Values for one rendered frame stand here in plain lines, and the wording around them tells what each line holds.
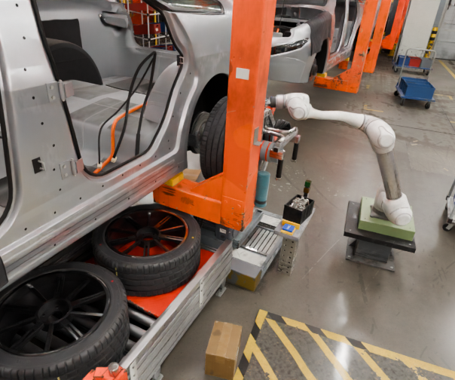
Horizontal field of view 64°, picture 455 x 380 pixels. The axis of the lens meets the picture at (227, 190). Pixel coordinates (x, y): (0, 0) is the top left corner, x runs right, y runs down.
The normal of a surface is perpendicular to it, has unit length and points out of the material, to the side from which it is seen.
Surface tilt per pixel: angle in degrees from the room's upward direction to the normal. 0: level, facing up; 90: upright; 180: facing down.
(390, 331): 0
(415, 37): 90
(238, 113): 90
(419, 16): 90
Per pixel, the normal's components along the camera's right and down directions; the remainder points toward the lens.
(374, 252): -0.34, 0.44
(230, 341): 0.06, -0.87
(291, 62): 0.22, 0.50
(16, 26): 0.88, 0.09
